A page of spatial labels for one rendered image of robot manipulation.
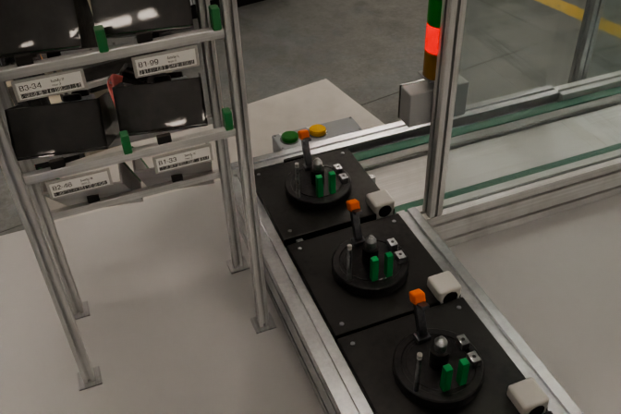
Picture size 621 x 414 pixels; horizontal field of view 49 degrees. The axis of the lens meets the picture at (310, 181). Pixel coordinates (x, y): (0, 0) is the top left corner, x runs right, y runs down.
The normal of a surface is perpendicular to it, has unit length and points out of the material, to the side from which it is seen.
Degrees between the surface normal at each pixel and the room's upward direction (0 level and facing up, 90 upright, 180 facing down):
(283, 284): 0
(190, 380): 0
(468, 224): 90
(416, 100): 90
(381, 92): 0
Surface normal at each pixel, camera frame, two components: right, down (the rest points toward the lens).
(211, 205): -0.03, -0.79
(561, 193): 0.37, 0.56
